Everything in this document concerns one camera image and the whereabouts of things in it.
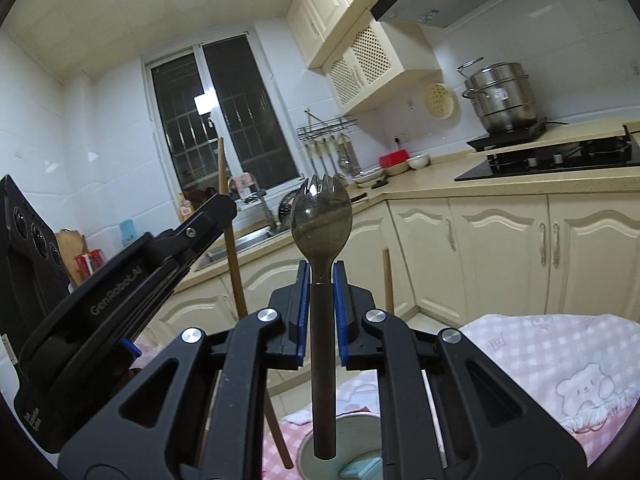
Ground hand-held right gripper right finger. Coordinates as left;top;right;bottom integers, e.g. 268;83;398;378
334;261;587;480

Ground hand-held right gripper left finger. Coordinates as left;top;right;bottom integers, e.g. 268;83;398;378
59;260;311;480

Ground wooden chopstick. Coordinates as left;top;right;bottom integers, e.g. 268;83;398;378
382;249;396;313
216;136;294;470

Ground steel spork dark handle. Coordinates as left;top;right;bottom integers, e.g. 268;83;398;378
291;174;353;461

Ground pink cup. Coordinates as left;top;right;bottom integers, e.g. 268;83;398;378
298;407;385;480

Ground orange packet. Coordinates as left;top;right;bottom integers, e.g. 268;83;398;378
177;190;201;221

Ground pink cloth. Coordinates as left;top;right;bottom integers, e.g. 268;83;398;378
230;172;258;196

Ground steel sink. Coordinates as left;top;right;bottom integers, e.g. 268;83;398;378
192;225;296;271

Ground steel faucet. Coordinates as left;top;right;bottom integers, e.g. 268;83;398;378
245;187;278;231

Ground red packet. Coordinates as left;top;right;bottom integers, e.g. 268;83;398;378
75;252;106;281

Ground wooden cutting board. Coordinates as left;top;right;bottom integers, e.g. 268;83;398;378
55;230;88;286

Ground pink plaid cake tablecloth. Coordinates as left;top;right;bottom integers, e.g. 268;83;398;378
127;327;621;480

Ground dark barred window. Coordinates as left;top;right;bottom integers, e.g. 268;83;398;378
144;34;301;206

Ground red box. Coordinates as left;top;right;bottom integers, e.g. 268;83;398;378
378;150;411;170

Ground cream base cabinets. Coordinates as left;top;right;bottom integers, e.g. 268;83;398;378
145;192;640;341

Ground bear print fringed towel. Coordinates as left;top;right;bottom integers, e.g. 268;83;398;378
457;312;640;466

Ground cream lattice door cabinet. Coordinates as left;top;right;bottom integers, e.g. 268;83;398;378
322;10;443;115

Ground round cream steamer plate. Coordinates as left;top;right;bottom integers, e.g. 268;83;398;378
424;83;453;120

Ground black induction cooker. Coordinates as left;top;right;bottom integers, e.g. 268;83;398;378
466;117;548;152

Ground black gas stove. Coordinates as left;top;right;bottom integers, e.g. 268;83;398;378
454;137;640;182

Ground steel steamer pot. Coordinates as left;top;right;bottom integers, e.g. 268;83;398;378
457;57;538;133

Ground wire wall utensil rack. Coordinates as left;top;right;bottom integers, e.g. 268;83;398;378
296;109;358;141

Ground teal handled utensil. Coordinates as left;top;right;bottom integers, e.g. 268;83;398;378
340;460;383;480

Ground cream wall cabinet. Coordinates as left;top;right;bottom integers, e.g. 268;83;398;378
286;0;388;68

